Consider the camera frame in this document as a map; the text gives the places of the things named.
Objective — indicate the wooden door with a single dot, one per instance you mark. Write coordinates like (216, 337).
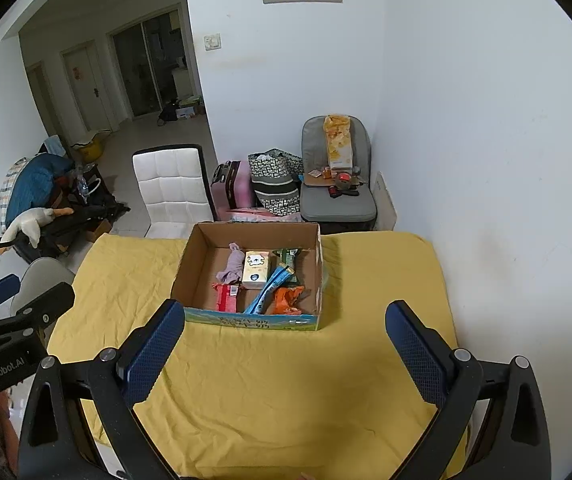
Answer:
(88, 87)

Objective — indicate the white board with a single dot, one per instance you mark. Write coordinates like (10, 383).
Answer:
(386, 202)

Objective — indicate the cardboard box with blue print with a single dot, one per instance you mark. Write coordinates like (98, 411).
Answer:
(200, 280)

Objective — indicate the blue striped cloth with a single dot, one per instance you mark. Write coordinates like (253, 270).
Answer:
(33, 182)

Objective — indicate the sliding glass door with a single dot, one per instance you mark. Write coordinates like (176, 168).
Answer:
(150, 65)

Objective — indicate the pink sock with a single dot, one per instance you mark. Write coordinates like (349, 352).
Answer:
(231, 265)

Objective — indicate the yellow snack bag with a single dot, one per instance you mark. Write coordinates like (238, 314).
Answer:
(339, 145)

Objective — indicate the person's left forearm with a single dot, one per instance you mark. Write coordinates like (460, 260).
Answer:
(3, 435)

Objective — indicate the orange snack packet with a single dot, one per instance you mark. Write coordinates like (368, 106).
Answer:
(286, 302)

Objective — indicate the grey cushioned chair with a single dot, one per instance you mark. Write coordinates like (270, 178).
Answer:
(338, 207)

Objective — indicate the beige round-backed chair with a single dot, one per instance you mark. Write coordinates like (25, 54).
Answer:
(40, 272)

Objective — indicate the pink printed bag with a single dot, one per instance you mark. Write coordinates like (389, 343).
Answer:
(261, 215)

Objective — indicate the cream tissue pack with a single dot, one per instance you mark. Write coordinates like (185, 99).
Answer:
(256, 270)

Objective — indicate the black and white patterned bag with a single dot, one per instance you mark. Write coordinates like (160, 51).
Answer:
(276, 185)

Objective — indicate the flat cardboard piece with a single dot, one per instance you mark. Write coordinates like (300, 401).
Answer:
(316, 181)

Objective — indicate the dark small tool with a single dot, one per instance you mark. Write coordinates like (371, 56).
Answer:
(343, 191)

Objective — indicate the black stroller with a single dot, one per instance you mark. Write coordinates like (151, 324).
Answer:
(95, 210)

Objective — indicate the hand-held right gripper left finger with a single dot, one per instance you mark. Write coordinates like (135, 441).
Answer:
(150, 355)

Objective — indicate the white padded chair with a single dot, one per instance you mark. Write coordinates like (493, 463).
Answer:
(173, 190)

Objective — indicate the green snack packet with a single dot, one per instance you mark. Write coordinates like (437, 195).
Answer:
(286, 257)

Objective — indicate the red snack packet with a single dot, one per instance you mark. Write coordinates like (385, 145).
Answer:
(225, 297)

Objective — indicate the cardboard boxes on floor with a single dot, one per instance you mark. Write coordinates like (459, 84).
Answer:
(190, 109)

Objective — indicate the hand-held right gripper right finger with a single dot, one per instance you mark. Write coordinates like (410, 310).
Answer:
(416, 355)

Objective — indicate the pink suitcase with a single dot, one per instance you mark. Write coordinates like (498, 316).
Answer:
(233, 185)

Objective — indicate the yellow tablecloth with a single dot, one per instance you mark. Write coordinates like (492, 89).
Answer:
(276, 390)

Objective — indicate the white goose plush toy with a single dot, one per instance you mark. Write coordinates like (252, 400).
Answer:
(28, 225)

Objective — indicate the plaid cloth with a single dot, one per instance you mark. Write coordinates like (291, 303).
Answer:
(9, 185)

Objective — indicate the blue stick packet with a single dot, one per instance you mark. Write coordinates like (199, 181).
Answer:
(266, 292)

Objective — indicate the white wall switch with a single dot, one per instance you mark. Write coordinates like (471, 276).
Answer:
(212, 41)

